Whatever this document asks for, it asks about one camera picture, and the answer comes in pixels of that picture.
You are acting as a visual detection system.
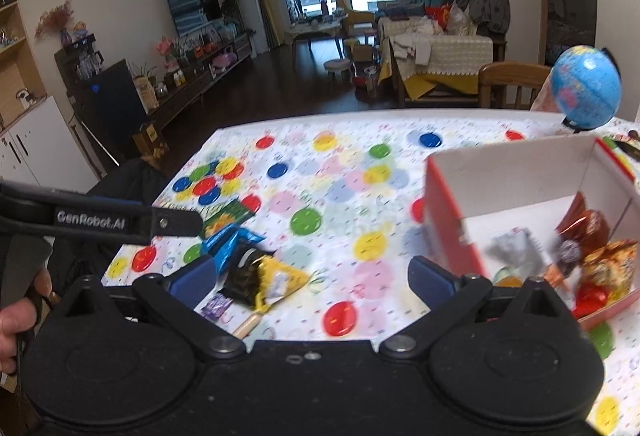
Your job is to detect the white cupboard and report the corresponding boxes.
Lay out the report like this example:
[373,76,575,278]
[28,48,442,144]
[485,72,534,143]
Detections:
[0,96,98,197]

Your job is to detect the brown cardboard box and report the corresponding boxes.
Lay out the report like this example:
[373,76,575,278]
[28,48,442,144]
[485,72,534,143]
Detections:
[132,122,171,159]

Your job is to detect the pink toy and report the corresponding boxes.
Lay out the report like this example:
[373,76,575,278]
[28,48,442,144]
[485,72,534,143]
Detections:
[210,47,236,70]

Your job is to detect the yellow armchair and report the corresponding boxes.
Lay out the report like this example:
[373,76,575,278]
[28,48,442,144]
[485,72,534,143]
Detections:
[325,0,376,34]

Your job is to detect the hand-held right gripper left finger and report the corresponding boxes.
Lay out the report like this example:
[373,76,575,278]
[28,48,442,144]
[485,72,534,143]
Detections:
[65,253,247,360]

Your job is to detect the clear packet with brown egg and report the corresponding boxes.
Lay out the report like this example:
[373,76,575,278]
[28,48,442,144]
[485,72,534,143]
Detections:
[494,266,522,288]

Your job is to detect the flat screen television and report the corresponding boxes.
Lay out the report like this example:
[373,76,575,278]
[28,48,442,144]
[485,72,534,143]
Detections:
[165,0,222,37]

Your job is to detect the white tower air conditioner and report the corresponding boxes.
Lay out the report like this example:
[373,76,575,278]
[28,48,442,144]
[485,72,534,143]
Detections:
[231,0,266,54]

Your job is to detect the red cardboard box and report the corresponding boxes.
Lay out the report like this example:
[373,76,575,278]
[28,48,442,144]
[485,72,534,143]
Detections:
[424,133,640,332]

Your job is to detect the vase with dried flowers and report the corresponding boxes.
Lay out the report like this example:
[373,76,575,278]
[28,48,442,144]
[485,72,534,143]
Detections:
[35,0,76,47]

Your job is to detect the flat printed packet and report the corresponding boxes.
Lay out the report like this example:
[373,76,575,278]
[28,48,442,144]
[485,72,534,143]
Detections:
[602,132,640,167]

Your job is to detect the black drinks machine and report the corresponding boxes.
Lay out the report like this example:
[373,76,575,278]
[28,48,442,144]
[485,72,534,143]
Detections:
[55,34,106,82]

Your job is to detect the yellow snack packet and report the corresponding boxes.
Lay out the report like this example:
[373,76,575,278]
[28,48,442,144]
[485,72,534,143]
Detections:
[255,256,313,314]

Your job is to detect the white coffee table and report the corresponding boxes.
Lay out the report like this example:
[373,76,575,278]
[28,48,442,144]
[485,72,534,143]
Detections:
[285,14,348,60]

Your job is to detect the red-brown snack packet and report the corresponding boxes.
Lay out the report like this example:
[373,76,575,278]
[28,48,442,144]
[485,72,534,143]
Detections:
[557,193,612,257]

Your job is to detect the dark television cabinet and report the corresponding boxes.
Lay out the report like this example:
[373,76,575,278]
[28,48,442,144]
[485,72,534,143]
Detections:
[145,34,253,127]

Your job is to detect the pink cloth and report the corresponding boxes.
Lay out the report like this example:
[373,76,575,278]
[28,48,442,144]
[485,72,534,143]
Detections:
[530,81,561,112]

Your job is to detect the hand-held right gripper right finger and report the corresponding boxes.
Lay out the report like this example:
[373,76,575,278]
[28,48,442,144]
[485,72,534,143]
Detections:
[380,255,576,360]

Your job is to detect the round white stool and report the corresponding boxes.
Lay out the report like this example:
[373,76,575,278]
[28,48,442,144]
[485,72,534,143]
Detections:
[324,59,353,80]

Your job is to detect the blue snack packet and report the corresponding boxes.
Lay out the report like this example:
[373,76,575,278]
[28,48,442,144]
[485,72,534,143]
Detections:
[202,226,266,273]

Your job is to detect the black jacket on chair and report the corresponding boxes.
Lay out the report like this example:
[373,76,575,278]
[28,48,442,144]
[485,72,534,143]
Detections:
[90,156,168,208]

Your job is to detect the orange-red chip packet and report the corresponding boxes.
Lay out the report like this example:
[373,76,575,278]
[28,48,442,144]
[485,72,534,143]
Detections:
[575,240,640,317]

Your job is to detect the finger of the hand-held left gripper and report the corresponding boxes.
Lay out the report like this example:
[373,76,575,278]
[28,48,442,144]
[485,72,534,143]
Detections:
[151,207,203,238]

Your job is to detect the wooden chair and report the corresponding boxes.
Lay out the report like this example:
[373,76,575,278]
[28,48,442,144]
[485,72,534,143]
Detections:
[477,62,551,109]

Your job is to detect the beige sausage stick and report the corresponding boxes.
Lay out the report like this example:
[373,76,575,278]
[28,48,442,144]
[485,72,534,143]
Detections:
[235,313,263,339]

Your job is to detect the blue desk globe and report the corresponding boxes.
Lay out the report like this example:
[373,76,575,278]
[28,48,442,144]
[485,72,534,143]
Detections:
[552,45,623,134]

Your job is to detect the purple candy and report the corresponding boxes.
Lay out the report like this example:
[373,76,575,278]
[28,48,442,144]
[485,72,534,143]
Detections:
[200,293,233,319]

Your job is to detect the yellow carton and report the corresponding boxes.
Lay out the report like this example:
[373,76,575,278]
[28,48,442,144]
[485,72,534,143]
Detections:
[132,76,160,112]

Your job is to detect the pile of clothes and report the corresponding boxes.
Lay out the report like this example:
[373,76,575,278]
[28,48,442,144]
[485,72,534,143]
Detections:
[447,0,511,37]

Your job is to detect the balloon print tablecloth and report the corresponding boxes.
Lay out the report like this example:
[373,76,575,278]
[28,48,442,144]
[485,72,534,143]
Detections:
[102,109,640,436]

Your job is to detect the green snack packet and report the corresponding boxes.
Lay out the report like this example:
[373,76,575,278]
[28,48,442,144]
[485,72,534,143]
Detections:
[202,200,256,237]

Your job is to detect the wooden wall shelf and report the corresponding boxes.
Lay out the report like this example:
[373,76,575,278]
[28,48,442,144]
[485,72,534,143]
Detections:
[0,0,48,132]

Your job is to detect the black low cabinet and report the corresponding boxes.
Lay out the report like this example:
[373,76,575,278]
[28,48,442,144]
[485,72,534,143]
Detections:
[67,59,148,167]

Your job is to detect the person's left hand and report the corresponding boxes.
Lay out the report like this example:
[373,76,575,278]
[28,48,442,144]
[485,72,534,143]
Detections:
[0,267,62,375]

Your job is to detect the white silver snack packet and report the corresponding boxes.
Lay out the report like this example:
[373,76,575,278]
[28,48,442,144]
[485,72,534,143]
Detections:
[490,229,547,278]

